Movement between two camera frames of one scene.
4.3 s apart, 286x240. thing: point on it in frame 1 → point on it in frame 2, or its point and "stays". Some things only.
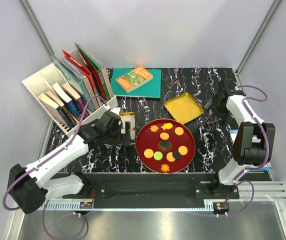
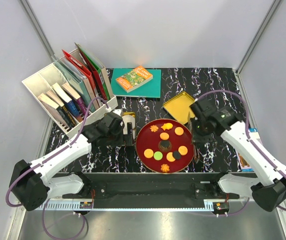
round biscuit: (164, 136) stays
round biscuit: (148, 153) stays
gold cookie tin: (129, 117) stays
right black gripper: (224, 118) → (197, 139)
